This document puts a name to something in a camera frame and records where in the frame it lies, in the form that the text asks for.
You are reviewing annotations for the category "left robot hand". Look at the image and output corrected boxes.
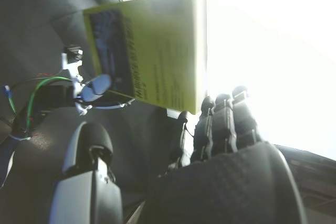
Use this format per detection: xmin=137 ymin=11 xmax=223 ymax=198
xmin=48 ymin=85 xmax=308 ymax=224

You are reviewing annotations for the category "yellow printed box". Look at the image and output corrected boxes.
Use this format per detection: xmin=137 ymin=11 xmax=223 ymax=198
xmin=82 ymin=0 xmax=208 ymax=116

